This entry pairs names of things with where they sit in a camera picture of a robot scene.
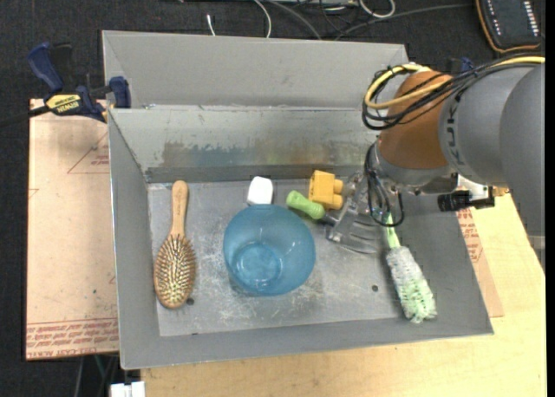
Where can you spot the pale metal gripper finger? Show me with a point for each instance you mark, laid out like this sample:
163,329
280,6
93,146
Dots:
353,240
337,218

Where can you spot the yellow toy block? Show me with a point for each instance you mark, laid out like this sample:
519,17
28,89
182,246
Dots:
324,189

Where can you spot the green and white bottle brush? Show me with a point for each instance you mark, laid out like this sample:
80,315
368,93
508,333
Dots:
409,282

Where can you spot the blue translucent bowl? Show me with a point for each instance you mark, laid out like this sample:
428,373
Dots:
269,252

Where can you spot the white cube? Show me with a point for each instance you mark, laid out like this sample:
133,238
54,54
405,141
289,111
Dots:
260,190

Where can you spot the grey metal bin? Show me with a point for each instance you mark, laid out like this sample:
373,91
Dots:
260,74

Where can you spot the wooden hairbrush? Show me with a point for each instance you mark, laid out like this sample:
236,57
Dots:
174,265

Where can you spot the black cylinder on white bracket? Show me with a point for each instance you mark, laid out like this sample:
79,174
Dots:
453,202

